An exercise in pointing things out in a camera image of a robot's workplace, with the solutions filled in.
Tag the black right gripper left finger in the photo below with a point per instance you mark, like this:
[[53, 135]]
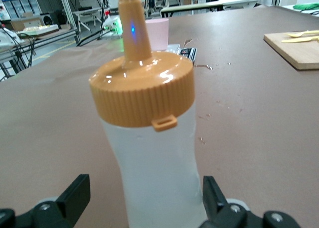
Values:
[[77, 198]]

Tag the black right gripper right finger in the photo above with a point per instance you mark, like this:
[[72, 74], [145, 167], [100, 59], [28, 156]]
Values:
[[214, 198]]

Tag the squeeze bottle with orange cap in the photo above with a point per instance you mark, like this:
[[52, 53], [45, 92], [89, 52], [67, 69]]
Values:
[[154, 163]]

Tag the pink plastic cup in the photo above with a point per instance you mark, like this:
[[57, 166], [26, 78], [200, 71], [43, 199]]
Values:
[[158, 35]]

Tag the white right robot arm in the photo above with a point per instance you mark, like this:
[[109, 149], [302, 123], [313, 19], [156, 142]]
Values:
[[7, 38]]

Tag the silver digital kitchen scale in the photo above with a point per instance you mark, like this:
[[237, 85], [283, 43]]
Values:
[[184, 52]]

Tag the wooden cutting board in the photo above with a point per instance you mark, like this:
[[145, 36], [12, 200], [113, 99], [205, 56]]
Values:
[[301, 53]]

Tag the yellow plastic knife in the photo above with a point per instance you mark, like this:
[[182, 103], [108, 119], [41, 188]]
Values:
[[299, 40]]

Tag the yellow plastic fork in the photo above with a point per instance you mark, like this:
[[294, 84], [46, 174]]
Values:
[[299, 34]]

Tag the long white table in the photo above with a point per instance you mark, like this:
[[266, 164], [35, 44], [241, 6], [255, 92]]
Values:
[[199, 7]]

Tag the green cloth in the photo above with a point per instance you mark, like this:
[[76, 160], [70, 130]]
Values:
[[307, 8]]

